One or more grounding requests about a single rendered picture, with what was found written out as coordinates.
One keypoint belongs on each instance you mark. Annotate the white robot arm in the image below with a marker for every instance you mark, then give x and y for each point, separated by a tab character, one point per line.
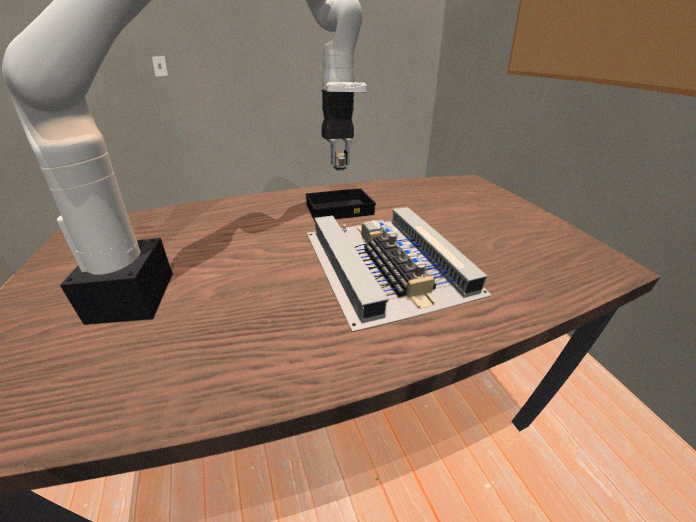
50	67

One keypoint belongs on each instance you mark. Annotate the grey relay with blue button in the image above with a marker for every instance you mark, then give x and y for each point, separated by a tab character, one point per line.
389	237
380	225
417	267
405	255
398	246

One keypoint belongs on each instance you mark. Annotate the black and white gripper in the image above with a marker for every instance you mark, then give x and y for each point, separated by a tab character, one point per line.
337	106

